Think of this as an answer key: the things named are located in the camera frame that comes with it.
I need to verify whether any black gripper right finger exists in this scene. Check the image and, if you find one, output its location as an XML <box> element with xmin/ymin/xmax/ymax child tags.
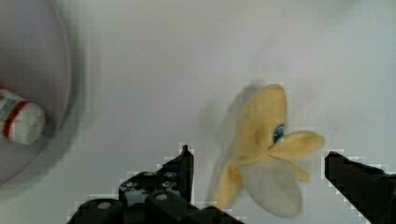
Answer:
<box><xmin>324</xmin><ymin>151</ymin><xmax>396</xmax><ymax>224</ymax></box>

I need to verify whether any red plush ketchup bottle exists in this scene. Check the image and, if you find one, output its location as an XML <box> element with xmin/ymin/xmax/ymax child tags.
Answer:
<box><xmin>0</xmin><ymin>88</ymin><xmax>46</xmax><ymax>145</ymax></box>

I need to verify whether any grey round plate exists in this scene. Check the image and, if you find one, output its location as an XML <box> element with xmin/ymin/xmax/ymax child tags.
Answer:
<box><xmin>1</xmin><ymin>0</ymin><xmax>83</xmax><ymax>189</ymax></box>

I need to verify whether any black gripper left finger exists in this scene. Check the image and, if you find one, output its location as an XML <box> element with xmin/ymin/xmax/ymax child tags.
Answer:
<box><xmin>66</xmin><ymin>146</ymin><xmax>244</xmax><ymax>224</ymax></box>

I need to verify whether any yellow plush banana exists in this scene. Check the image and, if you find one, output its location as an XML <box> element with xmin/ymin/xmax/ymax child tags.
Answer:
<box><xmin>212</xmin><ymin>84</ymin><xmax>324</xmax><ymax>217</ymax></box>

